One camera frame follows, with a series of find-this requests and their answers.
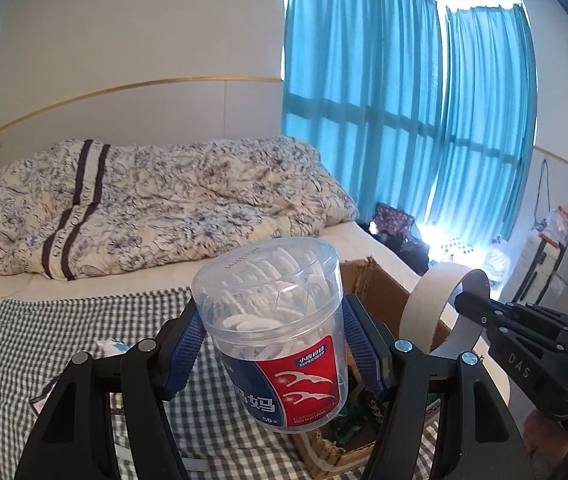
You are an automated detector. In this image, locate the teal window curtain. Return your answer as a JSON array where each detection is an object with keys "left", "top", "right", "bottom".
[{"left": 282, "top": 0, "right": 538, "bottom": 246}]

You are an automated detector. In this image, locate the person's right hand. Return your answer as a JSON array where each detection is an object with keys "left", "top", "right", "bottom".
[{"left": 522, "top": 410, "right": 568, "bottom": 479}]

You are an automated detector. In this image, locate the beige masking tape roll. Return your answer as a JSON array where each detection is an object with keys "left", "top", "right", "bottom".
[{"left": 399, "top": 263, "right": 490, "bottom": 359}]

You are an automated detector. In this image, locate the dark floral bag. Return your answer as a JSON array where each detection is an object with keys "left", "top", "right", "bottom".
[{"left": 373, "top": 203, "right": 415, "bottom": 240}]

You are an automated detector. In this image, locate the white seal plush toy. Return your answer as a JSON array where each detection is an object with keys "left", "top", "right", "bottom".
[{"left": 95, "top": 338, "right": 130, "bottom": 358}]

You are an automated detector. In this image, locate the floral patterned duvet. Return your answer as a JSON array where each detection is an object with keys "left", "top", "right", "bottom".
[{"left": 0, "top": 136, "right": 359, "bottom": 281}]

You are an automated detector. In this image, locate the clear floss pick jar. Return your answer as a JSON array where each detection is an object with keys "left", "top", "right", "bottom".
[{"left": 192, "top": 237, "right": 348, "bottom": 434}]

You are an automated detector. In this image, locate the green checkered cloth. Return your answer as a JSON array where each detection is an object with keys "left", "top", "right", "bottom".
[{"left": 0, "top": 286, "right": 440, "bottom": 480}]

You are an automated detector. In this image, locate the brown cardboard box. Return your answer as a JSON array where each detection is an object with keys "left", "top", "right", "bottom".
[{"left": 288, "top": 256, "right": 455, "bottom": 480}]

